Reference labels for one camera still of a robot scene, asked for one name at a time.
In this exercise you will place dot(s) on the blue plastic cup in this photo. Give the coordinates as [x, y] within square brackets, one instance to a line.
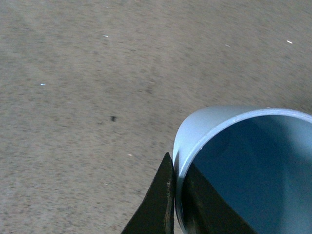
[258, 159]

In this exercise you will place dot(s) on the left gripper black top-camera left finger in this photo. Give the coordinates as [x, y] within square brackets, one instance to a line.
[155, 215]

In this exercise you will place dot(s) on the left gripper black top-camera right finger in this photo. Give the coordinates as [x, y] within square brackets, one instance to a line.
[205, 211]

